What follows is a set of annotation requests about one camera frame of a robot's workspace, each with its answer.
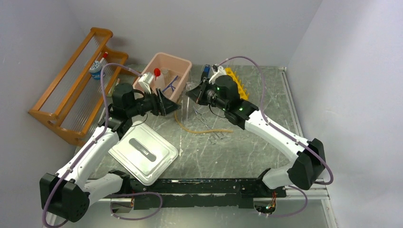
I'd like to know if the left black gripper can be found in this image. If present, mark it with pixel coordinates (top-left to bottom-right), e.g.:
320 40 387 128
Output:
126 87 181 117

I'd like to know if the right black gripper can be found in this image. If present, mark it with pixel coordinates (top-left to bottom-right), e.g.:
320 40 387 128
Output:
186 77 228 111

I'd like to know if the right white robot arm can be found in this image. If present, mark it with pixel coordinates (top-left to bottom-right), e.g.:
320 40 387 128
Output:
186 75 326 197

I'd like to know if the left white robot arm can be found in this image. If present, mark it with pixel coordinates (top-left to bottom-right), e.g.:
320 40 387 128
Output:
39 83 181 228

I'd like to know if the blue stapler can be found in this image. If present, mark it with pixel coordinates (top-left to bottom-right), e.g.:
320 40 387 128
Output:
201 64 211 82

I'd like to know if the red cap wash bottle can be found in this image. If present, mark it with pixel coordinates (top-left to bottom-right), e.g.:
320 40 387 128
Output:
154 68 166 91

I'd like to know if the pink plastic bin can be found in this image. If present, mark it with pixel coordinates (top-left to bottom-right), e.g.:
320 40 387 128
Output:
142 52 192 102

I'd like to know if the yellow test tube rack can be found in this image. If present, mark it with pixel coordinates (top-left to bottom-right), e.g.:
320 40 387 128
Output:
225 67 249 100

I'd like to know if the white bin lid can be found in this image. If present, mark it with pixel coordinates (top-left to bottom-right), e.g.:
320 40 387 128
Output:
109 121 179 186

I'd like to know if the red capped marker pen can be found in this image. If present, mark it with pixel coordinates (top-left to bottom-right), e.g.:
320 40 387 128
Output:
99 52 108 64

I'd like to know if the blue white round container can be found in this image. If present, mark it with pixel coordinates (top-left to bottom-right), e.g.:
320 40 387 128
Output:
89 60 105 80

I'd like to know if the wooden drying rack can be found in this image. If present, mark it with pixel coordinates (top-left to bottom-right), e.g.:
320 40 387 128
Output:
28 27 128 146

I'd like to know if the black mounting rail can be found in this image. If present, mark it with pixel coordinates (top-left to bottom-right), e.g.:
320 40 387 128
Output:
107 178 287 210

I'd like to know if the aluminium frame rail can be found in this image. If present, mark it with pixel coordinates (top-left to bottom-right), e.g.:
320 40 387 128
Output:
42 179 339 228

